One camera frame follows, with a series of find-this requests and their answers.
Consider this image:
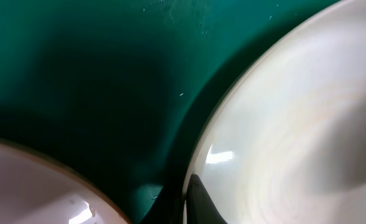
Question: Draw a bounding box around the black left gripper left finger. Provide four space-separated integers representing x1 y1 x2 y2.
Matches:
140 184 184 224

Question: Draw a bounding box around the pink white plate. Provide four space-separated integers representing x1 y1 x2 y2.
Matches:
0 140 130 224

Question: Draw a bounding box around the teal plastic tray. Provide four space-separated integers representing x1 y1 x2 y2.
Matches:
0 0 332 223

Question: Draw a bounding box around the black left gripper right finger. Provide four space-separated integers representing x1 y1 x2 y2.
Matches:
186 174 227 224

